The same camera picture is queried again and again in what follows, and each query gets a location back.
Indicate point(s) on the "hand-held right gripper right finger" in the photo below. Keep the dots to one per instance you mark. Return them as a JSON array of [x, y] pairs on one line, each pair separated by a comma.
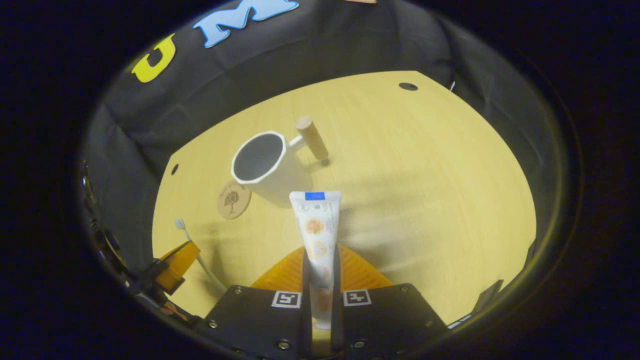
[[390, 320]]

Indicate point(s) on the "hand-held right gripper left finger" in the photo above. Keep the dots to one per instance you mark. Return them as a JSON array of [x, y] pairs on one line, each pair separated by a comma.
[[260, 322]]

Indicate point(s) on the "black round desk grommet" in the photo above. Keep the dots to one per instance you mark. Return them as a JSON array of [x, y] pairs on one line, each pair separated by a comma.
[[174, 168], [408, 86]]

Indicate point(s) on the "round wooden coaster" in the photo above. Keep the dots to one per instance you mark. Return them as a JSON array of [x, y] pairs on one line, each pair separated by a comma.
[[233, 200]]

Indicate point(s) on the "black backdrop cloth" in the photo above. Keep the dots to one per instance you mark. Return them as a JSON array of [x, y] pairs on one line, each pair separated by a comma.
[[325, 45]]

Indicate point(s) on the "white toothbrush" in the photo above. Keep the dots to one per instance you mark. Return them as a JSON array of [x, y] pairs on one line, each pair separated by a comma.
[[205, 267]]

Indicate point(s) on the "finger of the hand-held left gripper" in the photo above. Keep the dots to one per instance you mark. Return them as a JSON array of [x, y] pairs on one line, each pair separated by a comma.
[[172, 265], [175, 311]]

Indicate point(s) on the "white toothpaste tube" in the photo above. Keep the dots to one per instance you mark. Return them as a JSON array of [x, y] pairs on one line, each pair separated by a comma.
[[316, 225]]

